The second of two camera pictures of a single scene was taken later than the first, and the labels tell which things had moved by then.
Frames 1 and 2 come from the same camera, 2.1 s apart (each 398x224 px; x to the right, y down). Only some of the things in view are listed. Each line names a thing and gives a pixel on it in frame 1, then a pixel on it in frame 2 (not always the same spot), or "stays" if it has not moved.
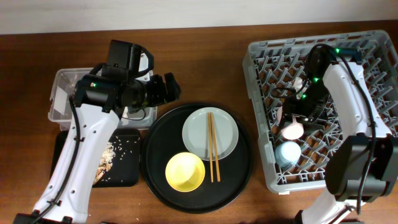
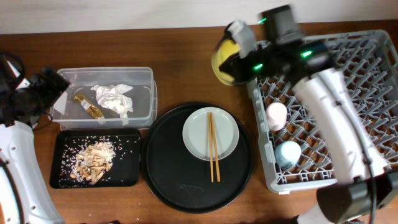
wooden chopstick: (210, 145) stays
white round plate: (195, 132) stays
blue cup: (287, 154) stays
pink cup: (293, 130) → (277, 115)
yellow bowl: (185, 172) → (224, 50)
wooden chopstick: (216, 147) stays
